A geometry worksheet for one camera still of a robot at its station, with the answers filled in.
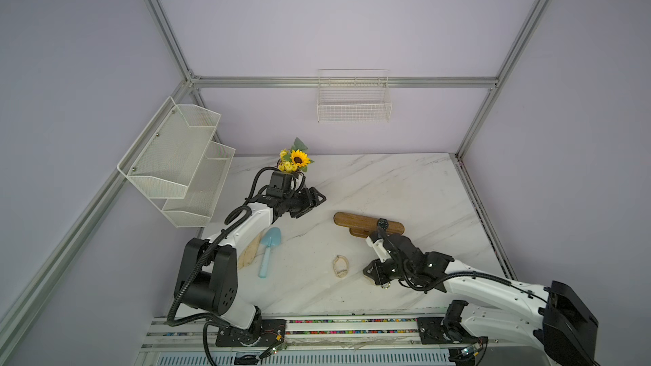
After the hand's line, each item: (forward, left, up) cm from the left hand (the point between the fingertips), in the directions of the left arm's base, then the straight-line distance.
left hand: (319, 204), depth 87 cm
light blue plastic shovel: (-7, +18, -12) cm, 23 cm away
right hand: (-21, -16, -8) cm, 28 cm away
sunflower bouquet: (+12, +9, +10) cm, 18 cm away
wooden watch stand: (-5, -16, -7) cm, 18 cm away
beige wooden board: (-11, +25, -14) cm, 31 cm away
